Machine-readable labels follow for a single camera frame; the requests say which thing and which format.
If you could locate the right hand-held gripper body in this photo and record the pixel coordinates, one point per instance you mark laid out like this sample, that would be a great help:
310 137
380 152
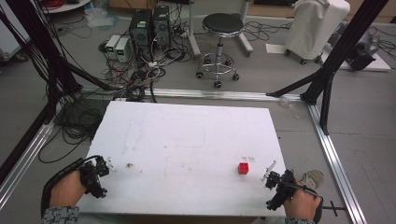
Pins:
281 186

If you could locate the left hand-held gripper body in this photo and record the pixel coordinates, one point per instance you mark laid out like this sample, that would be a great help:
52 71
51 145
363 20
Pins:
91 178

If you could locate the person's right hand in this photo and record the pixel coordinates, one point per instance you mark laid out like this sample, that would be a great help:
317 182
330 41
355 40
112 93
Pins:
302 203

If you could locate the person's left hand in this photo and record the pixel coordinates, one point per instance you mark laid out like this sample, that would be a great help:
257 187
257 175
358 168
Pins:
67 189

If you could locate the red cube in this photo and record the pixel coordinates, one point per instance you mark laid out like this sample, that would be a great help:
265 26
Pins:
243 168

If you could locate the white power supply box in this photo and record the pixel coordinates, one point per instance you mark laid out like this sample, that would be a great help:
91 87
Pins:
122 49
112 43

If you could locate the black computer tower green label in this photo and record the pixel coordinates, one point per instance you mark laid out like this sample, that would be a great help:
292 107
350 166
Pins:
141 31

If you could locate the white table leg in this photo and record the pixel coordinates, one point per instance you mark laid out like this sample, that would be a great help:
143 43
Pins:
244 34
193 31

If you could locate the clear plastic bag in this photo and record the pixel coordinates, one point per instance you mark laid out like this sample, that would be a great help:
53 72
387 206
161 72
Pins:
99 17

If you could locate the black device on floor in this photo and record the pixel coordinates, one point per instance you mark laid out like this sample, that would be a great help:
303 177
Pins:
362 56

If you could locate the white covered cart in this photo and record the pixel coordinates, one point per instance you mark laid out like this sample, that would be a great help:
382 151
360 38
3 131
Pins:
314 28

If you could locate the white floor board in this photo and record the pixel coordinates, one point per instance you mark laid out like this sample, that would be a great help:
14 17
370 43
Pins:
378 63

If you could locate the black round stool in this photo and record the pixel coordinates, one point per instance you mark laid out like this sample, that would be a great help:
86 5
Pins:
222 24

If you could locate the white round table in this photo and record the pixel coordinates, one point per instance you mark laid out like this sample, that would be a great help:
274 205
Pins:
63 5

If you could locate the aluminium floor rail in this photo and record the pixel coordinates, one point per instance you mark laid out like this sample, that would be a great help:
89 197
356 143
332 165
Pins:
218 94
23 161
334 161

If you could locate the black metal frame post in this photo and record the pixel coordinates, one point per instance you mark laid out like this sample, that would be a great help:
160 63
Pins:
40 40
348 46

